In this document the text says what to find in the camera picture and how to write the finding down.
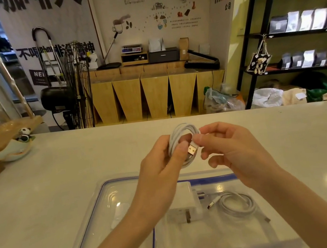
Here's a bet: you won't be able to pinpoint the person's left hand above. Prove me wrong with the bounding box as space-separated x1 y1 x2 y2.
120 131 204 233

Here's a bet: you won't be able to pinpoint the black printer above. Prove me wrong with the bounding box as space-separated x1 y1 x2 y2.
148 46 181 65

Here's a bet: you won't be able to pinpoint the black standing fan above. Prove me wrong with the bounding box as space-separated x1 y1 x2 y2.
33 39 98 134

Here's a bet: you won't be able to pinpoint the white USB cable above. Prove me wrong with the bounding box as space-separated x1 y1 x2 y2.
164 121 205 170

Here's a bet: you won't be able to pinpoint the white charger plug adapter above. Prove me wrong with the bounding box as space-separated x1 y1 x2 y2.
162 179 209 226

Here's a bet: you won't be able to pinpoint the black metal shelf rack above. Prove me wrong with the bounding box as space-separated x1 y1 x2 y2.
225 0 327 111

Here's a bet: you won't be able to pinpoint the white ceramic bowl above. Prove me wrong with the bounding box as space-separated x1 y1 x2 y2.
0 136 35 163

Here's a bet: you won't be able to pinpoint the brown cardboard box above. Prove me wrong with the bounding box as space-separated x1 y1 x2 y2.
177 37 192 61

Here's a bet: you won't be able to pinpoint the black desk lamp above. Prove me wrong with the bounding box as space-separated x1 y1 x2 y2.
92 31 123 71

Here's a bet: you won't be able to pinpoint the coiled white thin cable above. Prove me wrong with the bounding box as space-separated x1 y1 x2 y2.
205 188 258 223

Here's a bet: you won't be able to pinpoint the clear plastic rubbish bag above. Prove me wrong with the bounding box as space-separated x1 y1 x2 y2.
202 83 246 115

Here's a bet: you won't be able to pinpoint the white plastic sack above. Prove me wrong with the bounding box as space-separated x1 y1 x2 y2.
249 85 286 110

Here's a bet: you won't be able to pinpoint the black power cord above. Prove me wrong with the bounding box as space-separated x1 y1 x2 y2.
210 66 239 102

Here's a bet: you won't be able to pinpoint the white banner with black characters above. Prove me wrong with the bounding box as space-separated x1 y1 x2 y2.
0 0 105 93

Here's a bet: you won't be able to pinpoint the wooden stand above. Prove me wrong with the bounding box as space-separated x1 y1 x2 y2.
0 10 47 154

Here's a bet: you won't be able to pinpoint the clear plastic lid blue rim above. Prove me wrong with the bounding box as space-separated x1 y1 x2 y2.
50 173 158 248

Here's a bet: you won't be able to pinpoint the silver digital scale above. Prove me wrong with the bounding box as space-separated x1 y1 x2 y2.
120 43 144 56

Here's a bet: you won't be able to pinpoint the small wooden shelf box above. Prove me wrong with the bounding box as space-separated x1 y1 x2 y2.
120 51 149 67

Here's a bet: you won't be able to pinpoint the panda figurine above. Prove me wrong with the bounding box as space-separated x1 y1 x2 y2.
15 126 36 144

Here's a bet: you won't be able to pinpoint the clear zip bag blue strip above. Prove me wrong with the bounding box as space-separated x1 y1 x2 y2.
140 159 307 248

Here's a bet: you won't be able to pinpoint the person's right hand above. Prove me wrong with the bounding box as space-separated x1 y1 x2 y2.
190 114 284 198

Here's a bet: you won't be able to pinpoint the person's right forearm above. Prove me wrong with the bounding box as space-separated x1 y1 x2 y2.
257 161 327 248

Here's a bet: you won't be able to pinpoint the row of pale coffee bags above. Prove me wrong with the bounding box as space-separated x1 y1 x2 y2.
279 47 327 71
266 7 327 36

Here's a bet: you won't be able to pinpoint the silver hand truck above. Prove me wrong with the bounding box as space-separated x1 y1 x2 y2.
31 23 68 90

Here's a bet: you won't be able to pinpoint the hanging black pouch with bear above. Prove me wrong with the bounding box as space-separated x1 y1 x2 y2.
241 35 275 77

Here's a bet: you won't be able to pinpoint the wooden counter cabinet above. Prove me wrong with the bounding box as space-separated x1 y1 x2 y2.
88 53 230 128

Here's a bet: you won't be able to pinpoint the black sealing machine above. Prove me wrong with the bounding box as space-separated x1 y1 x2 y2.
182 45 221 74

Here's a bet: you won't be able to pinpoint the beige cloth bag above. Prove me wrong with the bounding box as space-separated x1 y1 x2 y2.
280 87 309 107

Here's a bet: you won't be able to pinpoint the white paper sheets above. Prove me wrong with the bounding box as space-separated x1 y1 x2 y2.
148 37 166 53

